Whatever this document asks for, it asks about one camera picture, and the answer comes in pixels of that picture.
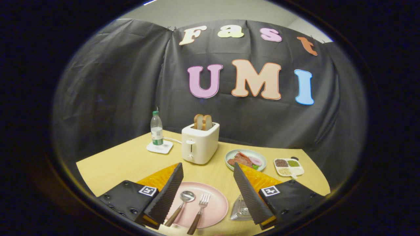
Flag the clear plastic water bottle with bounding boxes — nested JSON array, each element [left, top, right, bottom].
[[150, 111, 164, 146]]

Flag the pale green plate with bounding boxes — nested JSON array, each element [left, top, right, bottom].
[[225, 149, 267, 172]]

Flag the wooden handled metal fork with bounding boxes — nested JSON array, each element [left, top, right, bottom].
[[187, 193, 211, 235]]

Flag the pink plate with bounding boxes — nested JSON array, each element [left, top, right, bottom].
[[171, 182, 229, 229]]

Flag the white square coaster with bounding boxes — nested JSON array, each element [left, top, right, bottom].
[[146, 140, 174, 154]]

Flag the white toaster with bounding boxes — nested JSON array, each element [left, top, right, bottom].
[[181, 122, 220, 165]]

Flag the wooden handled metal spoon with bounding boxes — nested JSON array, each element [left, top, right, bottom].
[[164, 190, 196, 227]]

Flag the brown meat slices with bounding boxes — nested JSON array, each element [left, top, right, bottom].
[[227, 152, 253, 168]]

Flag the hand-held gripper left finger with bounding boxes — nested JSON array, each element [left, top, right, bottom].
[[89, 163, 184, 230]]

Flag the metal wire basket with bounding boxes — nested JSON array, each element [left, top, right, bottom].
[[230, 195, 253, 221]]

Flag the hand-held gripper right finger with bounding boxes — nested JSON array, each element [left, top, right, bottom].
[[233, 163, 328, 230]]

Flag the white divided tray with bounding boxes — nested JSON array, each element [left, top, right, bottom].
[[274, 157, 305, 179]]

